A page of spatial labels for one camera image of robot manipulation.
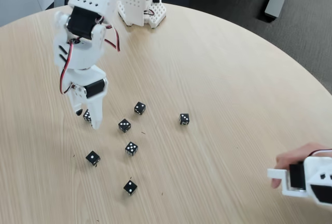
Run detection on black die showing one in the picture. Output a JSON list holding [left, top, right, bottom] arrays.
[[85, 150, 101, 167]]

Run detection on black die showing five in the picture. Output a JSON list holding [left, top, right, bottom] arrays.
[[124, 141, 139, 157]]

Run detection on black die showing two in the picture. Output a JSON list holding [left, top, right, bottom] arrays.
[[123, 179, 138, 196], [133, 101, 146, 116]]

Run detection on person's hand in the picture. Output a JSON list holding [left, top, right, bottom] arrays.
[[271, 142, 332, 189]]

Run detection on white leader arm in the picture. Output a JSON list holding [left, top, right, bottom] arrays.
[[267, 150, 332, 205]]

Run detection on red black gripper servo cable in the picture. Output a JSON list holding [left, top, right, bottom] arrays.
[[60, 39, 78, 95]]

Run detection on red white arm cable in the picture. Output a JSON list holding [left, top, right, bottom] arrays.
[[97, 0, 126, 52]]

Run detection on black die showing three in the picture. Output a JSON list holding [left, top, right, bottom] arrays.
[[178, 113, 190, 126], [118, 118, 132, 133]]

